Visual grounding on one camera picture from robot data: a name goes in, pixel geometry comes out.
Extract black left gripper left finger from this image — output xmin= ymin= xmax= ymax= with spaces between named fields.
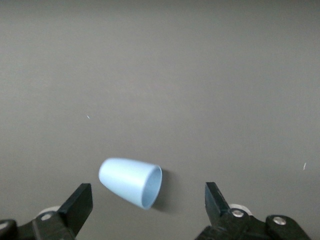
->
xmin=19 ymin=183 xmax=94 ymax=240

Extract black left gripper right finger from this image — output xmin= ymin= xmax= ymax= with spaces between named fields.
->
xmin=194 ymin=181 xmax=311 ymax=240

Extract light blue plastic cup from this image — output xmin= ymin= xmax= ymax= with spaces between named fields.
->
xmin=98 ymin=157 xmax=163 ymax=210

